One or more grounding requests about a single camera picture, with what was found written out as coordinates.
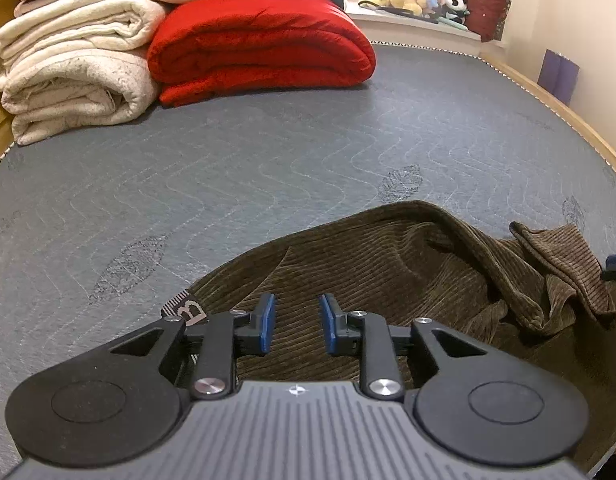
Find white window ledge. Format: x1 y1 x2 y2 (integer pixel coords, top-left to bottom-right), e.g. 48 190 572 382
345 4 509 50

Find red folded blanket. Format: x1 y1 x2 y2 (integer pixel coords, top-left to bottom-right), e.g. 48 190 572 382
147 0 378 107

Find cream fleece folded blanket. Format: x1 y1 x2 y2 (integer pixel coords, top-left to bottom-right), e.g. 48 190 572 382
2 50 162 147
0 0 167 93

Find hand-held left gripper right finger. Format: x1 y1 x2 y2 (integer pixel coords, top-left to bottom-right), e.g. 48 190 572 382
318 292 490 403

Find purple box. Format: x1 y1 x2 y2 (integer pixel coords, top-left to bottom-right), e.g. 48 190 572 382
537 48 581 102

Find brown corduroy pants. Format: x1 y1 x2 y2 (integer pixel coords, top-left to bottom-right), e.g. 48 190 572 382
180 200 616 480

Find red embroidered cushion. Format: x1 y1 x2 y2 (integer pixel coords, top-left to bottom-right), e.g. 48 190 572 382
458 0 514 43

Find grey quilted mattress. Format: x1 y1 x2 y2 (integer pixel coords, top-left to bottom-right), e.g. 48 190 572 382
0 40 616 480

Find panda plush toy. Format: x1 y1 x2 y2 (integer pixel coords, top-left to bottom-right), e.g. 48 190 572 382
442 0 472 26

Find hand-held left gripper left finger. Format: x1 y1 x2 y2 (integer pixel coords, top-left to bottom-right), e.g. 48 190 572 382
109 292 277 402

